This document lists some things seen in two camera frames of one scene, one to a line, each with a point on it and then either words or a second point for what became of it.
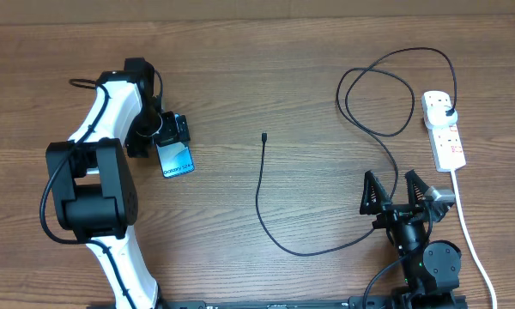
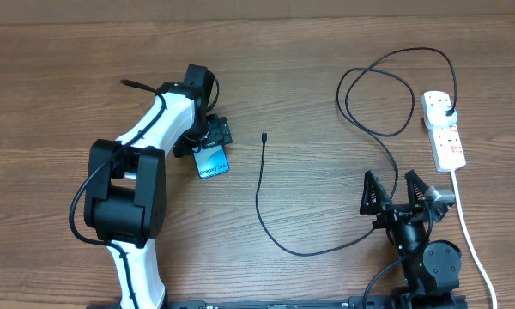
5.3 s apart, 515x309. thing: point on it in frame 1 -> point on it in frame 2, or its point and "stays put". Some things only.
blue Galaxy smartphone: x=175 y=157 -> x=210 y=160
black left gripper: x=172 y=132 -> x=219 y=131
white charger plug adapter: x=437 y=116 stays put
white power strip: x=447 y=148 stays put
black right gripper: x=393 y=212 stays put
